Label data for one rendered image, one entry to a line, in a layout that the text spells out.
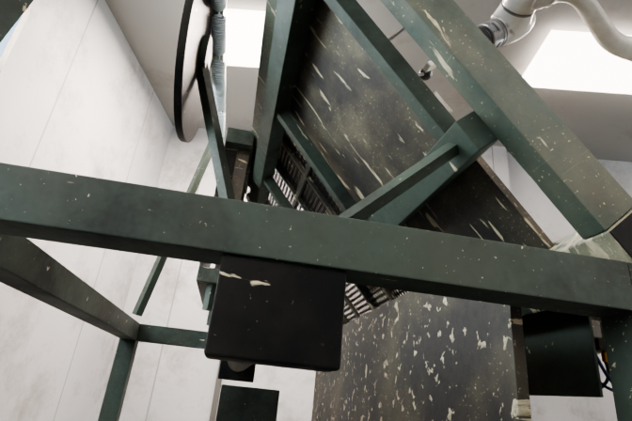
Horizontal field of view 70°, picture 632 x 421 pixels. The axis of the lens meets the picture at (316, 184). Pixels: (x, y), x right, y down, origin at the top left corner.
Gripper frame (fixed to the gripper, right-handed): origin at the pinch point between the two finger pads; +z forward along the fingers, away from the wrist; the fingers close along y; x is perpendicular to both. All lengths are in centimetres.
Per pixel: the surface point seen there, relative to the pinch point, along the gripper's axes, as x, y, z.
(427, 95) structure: -15.3, 12.7, 22.4
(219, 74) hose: 108, -95, 17
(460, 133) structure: -20.9, 25.7, 27.0
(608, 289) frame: -28, 64, 30
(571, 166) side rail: -28, 44, 17
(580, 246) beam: -21, 58, 22
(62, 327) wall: 271, -59, 168
